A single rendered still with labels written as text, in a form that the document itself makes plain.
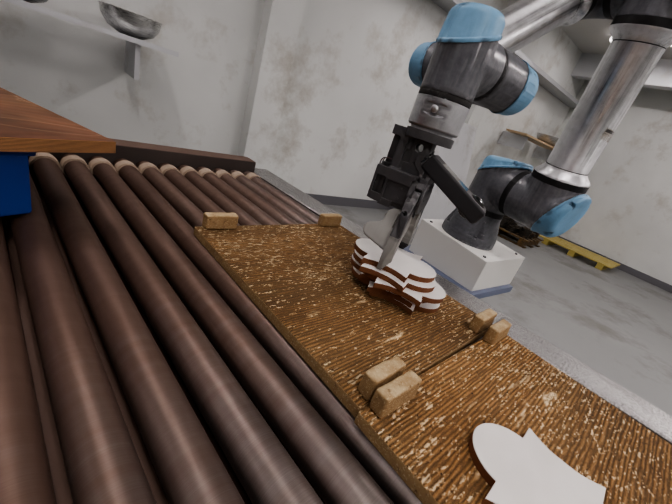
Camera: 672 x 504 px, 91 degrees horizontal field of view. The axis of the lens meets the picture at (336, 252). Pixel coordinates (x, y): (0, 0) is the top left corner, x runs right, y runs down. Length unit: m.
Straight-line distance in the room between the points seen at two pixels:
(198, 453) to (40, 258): 0.33
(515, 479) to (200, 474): 0.26
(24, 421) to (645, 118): 8.74
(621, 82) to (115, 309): 0.89
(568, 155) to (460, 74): 0.42
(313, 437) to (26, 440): 0.21
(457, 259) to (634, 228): 7.59
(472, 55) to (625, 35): 0.42
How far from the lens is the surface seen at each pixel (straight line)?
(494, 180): 0.93
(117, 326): 0.42
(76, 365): 0.38
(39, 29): 3.35
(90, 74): 3.37
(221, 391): 0.36
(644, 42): 0.87
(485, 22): 0.52
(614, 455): 0.53
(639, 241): 8.43
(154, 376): 0.36
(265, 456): 0.32
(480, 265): 0.90
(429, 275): 0.55
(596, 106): 0.86
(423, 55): 0.69
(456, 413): 0.41
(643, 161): 8.55
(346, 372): 0.38
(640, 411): 0.72
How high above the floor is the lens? 1.18
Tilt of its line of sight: 23 degrees down
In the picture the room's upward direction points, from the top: 18 degrees clockwise
